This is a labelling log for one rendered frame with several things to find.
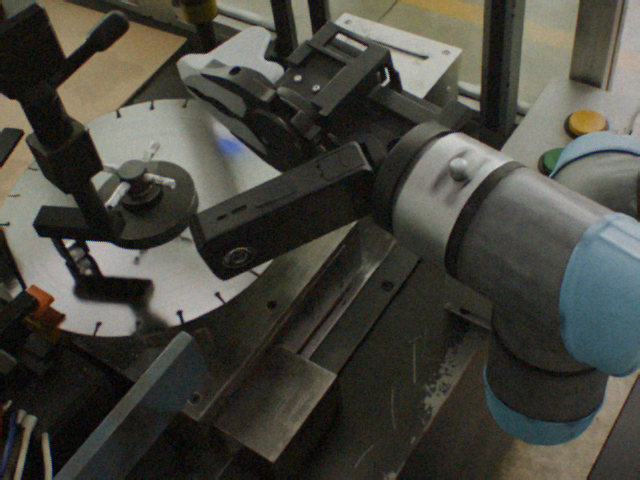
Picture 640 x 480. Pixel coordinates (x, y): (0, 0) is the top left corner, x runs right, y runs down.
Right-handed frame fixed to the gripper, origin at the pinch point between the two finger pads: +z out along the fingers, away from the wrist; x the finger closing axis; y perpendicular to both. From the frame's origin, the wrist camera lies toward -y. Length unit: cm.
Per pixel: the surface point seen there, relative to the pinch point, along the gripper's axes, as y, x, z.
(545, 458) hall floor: 24, -127, -13
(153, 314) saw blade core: -12.0, -24.6, 5.4
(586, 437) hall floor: 33, -129, -17
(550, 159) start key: 29.4, -35.9, -10.4
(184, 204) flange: -1.3, -25.5, 12.9
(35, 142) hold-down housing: -9.0, -7.2, 14.0
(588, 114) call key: 38, -37, -10
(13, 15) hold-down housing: -4.8, 4.8, 11.7
